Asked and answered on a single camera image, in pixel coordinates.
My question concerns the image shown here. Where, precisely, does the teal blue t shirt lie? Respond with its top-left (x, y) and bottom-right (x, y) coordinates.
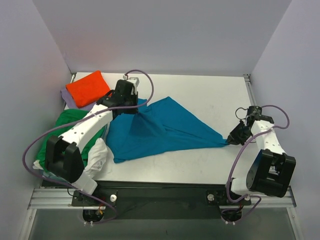
top-left (105, 97), bottom-right (227, 164)

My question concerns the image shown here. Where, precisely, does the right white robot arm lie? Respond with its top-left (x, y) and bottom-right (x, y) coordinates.
top-left (221, 105), bottom-right (296, 204)

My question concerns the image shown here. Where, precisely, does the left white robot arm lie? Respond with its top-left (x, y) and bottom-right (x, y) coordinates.
top-left (44, 77), bottom-right (140, 206)

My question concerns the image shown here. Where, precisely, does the folded orange t shirt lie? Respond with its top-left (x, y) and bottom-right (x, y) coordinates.
top-left (65, 70), bottom-right (111, 108)

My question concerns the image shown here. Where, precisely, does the folded lavender t shirt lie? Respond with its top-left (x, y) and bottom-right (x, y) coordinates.
top-left (60, 88), bottom-right (96, 111)

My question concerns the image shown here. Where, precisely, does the white t shirt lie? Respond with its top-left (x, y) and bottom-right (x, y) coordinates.
top-left (32, 137), bottom-right (108, 179)

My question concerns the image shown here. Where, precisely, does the light blue t shirt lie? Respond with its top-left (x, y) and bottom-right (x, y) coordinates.
top-left (42, 171), bottom-right (66, 184)

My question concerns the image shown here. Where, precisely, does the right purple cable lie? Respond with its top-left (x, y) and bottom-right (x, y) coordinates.
top-left (221, 104), bottom-right (291, 225)

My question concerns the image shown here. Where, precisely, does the purple cable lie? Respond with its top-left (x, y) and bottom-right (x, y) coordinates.
top-left (22, 69), bottom-right (155, 225)
top-left (221, 104), bottom-right (291, 225)

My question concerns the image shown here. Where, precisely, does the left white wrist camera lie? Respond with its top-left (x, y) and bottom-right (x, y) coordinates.
top-left (123, 74), bottom-right (140, 95)

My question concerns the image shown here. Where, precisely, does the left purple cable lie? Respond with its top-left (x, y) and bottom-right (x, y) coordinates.
top-left (22, 69), bottom-right (155, 225)

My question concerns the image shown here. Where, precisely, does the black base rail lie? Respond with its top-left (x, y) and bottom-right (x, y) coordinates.
top-left (71, 181), bottom-right (251, 224)

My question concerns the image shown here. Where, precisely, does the aluminium front frame rail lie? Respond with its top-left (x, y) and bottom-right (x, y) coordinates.
top-left (28, 188), bottom-right (297, 209)

